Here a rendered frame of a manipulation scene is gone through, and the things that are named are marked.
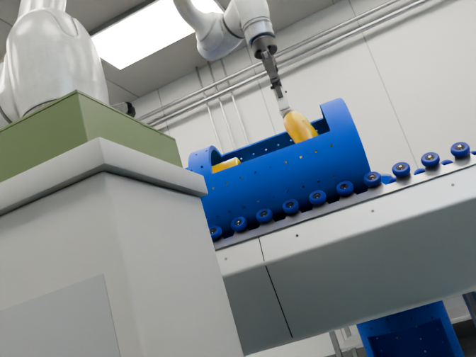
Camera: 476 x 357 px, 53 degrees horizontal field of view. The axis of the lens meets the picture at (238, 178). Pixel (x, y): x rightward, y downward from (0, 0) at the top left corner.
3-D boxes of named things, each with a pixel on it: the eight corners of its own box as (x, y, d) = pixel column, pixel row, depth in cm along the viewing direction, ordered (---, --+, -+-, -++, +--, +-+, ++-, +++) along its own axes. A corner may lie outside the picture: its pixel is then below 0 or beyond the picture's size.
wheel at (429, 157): (435, 148, 121) (435, 154, 122) (417, 154, 122) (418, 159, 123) (442, 158, 118) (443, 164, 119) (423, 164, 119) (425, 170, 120)
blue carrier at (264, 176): (377, 184, 120) (339, 83, 125) (78, 285, 135) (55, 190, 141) (372, 195, 147) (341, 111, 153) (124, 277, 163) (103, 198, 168)
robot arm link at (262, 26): (273, 27, 149) (279, 44, 147) (246, 38, 150) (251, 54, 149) (268, 13, 140) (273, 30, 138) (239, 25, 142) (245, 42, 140)
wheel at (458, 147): (465, 138, 120) (465, 144, 121) (446, 144, 121) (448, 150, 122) (472, 148, 116) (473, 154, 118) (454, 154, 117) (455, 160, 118)
